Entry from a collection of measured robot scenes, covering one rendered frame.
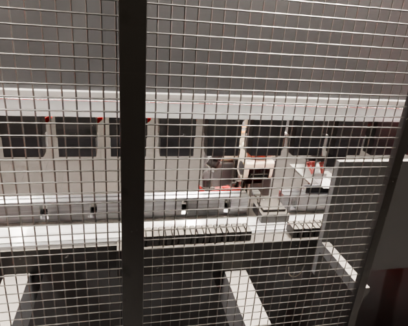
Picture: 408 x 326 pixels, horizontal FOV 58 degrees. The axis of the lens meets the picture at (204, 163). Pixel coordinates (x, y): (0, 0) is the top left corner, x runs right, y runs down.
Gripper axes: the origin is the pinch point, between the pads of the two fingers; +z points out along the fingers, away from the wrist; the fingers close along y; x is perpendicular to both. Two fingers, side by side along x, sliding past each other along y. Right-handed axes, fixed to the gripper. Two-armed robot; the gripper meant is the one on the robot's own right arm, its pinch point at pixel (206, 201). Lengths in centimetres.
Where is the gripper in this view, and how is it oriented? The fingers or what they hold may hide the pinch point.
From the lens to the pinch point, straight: 220.0
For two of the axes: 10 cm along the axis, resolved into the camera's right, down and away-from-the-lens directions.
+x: 9.4, -0.5, 3.5
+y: 3.5, 1.4, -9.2
